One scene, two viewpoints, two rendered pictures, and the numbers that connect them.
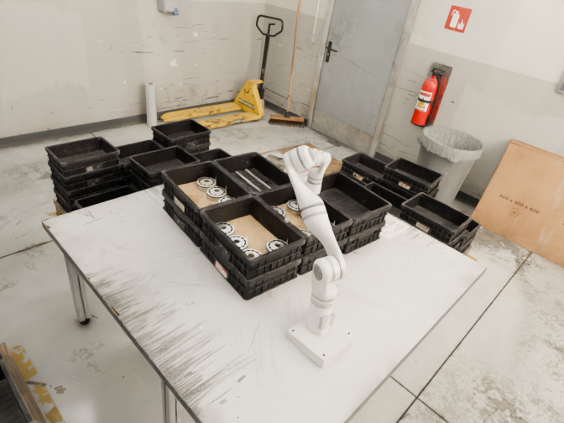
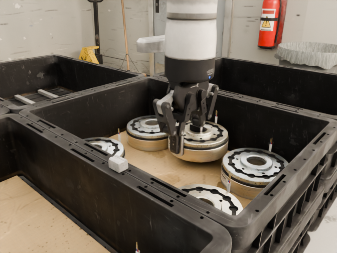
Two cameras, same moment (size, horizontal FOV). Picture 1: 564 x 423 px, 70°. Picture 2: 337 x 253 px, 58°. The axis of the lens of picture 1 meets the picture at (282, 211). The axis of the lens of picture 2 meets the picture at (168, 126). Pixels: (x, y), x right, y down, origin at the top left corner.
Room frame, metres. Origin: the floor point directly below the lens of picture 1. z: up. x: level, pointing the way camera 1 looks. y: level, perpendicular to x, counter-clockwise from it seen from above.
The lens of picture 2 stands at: (1.21, -0.06, 1.10)
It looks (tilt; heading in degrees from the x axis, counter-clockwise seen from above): 24 degrees down; 355
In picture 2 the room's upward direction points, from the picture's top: straight up
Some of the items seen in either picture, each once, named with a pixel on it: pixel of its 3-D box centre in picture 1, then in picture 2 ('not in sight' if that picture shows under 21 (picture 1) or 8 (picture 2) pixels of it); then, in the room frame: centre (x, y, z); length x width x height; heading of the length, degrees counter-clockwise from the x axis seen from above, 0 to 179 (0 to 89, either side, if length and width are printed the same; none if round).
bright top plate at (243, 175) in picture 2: not in sight; (256, 164); (1.60, -0.22, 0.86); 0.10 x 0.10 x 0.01
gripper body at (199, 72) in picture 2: not in sight; (188, 81); (1.66, -0.12, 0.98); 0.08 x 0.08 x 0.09
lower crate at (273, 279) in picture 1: (248, 254); not in sight; (1.42, 0.12, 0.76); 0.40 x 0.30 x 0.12; 44
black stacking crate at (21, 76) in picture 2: (253, 180); (46, 99); (1.92, 0.18, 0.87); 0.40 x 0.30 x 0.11; 44
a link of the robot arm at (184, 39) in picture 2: (310, 182); (180, 32); (1.67, -0.11, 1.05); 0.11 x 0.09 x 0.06; 42
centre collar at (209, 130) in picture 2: not in sight; (198, 130); (1.68, -0.15, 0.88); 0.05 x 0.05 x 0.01
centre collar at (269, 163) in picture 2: not in sight; (256, 161); (1.60, -0.22, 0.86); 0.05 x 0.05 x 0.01
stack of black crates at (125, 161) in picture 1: (138, 170); not in sight; (2.77, 1.19, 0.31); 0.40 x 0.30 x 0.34; 140
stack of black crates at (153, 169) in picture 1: (165, 185); not in sight; (2.52, 0.88, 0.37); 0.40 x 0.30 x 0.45; 140
